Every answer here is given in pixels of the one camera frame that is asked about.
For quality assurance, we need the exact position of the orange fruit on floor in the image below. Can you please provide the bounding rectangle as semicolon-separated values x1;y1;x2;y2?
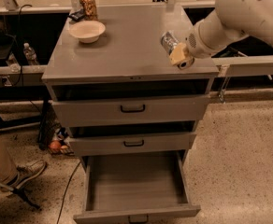
49;141;61;150

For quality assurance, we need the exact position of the glass jar of snacks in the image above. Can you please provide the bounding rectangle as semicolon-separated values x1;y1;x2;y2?
79;0;98;21

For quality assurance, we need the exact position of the clear plastic water bottle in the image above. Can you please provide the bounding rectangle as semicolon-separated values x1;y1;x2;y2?
23;43;38;65

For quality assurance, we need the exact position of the black hanging cable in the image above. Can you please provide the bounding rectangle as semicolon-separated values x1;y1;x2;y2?
13;3;35;87

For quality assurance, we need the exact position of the grey middle drawer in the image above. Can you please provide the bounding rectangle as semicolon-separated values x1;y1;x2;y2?
69;132;196;156

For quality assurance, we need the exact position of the silver blue redbull can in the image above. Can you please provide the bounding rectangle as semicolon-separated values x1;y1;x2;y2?
161;31;179;55

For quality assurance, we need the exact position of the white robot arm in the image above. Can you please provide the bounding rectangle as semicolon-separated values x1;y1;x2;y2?
169;0;273;67

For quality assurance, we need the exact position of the white bowl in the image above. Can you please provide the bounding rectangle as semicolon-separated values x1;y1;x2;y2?
69;21;106;44

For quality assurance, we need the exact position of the grey open bottom drawer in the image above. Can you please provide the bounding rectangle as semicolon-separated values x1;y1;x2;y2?
74;151;200;224

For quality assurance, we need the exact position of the grey metal drawer cabinet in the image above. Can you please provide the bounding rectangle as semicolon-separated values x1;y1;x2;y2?
41;3;220;159

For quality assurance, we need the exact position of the black small device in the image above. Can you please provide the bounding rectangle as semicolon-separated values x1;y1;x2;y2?
68;9;85;21

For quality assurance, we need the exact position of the grey sneaker shoe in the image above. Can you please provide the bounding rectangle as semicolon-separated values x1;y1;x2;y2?
7;160;47;189

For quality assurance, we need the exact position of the grey top drawer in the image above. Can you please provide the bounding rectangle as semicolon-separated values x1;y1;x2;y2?
53;95;209;127

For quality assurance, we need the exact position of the black floor cable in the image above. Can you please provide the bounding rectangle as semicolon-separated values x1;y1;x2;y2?
55;161;82;224

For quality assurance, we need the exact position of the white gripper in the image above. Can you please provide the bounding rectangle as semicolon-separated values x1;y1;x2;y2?
169;17;237;69

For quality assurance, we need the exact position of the black chair base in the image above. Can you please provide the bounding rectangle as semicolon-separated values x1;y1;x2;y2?
0;182;40;210

